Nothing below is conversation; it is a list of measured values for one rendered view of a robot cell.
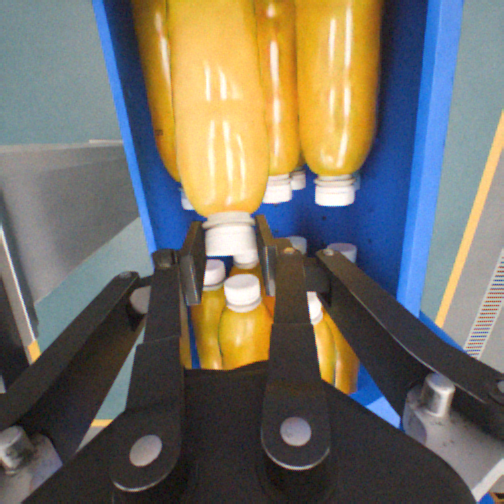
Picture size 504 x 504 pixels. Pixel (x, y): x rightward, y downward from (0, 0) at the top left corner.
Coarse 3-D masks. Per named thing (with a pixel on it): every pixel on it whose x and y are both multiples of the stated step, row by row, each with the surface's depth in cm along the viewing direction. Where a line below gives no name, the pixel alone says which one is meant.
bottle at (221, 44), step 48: (192, 0) 19; (240, 0) 20; (192, 48) 19; (240, 48) 19; (192, 96) 19; (240, 96) 19; (192, 144) 19; (240, 144) 18; (192, 192) 20; (240, 192) 19
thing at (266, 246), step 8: (256, 216) 20; (264, 216) 20; (256, 224) 19; (264, 224) 18; (256, 232) 20; (264, 232) 17; (264, 240) 15; (272, 240) 15; (264, 248) 15; (272, 248) 15; (264, 256) 15; (272, 256) 15; (264, 264) 15; (272, 264) 15; (264, 272) 15; (272, 272) 15; (264, 280) 16; (272, 280) 15; (272, 288) 15
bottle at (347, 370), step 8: (328, 320) 31; (336, 328) 31; (336, 336) 31; (336, 344) 32; (344, 344) 32; (344, 352) 32; (352, 352) 33; (344, 360) 33; (352, 360) 33; (336, 368) 33; (344, 368) 33; (352, 368) 34; (336, 376) 33; (344, 376) 34; (352, 376) 34; (336, 384) 34; (344, 384) 34; (352, 384) 35; (344, 392) 35; (352, 392) 36
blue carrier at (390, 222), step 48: (96, 0) 20; (432, 0) 15; (384, 48) 29; (432, 48) 15; (144, 96) 29; (384, 96) 31; (432, 96) 16; (144, 144) 28; (384, 144) 32; (432, 144) 18; (144, 192) 26; (384, 192) 34; (432, 192) 20; (336, 240) 43; (384, 240) 35; (384, 288) 37; (192, 336) 40
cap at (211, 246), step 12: (216, 228) 20; (228, 228) 20; (240, 228) 20; (252, 228) 21; (216, 240) 20; (228, 240) 19; (240, 240) 20; (252, 240) 20; (216, 252) 20; (228, 252) 20; (240, 252) 21
